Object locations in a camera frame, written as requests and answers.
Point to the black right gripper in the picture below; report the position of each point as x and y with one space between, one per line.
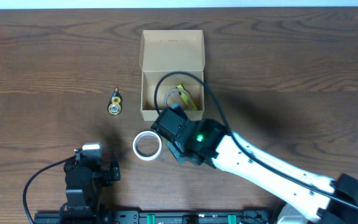
174 149

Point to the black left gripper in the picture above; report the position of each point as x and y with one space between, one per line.
113 173

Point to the white tape roll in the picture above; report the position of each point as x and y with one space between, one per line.
147 145

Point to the yellow highlighter marker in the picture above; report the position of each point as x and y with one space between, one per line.
186 98

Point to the clear tape roll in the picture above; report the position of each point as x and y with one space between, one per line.
172 97

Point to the black yellow correction tape dispenser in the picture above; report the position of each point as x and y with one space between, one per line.
115 104

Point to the brown cardboard box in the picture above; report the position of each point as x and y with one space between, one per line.
166 51

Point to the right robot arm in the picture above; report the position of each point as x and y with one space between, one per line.
309 197

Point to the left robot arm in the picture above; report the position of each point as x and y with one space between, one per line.
85 178

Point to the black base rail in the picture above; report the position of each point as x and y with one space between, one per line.
135 217

